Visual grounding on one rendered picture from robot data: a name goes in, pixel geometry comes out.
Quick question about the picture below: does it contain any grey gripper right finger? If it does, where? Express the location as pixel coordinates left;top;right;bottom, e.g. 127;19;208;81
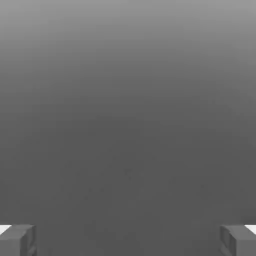
219;224;256;256

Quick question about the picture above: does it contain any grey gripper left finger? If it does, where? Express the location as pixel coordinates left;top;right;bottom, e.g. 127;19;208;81
0;224;38;256

